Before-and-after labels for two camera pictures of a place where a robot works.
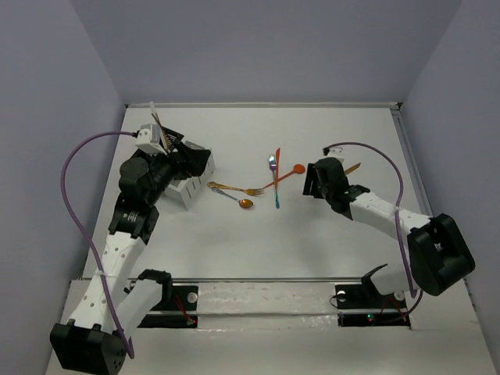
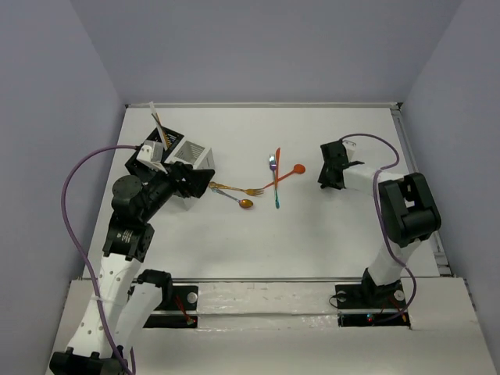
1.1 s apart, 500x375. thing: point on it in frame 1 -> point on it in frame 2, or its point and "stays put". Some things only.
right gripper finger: [310, 173] -> [327, 177]
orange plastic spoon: [298, 168] stays put
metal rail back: [264, 105] stays put
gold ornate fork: [255, 192] stays put
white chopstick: [153, 108] stays put
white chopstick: [155, 112] stays put
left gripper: [187, 157] -> [182, 178]
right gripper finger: [319, 188] -> [337, 181]
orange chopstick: [162, 130] stays put
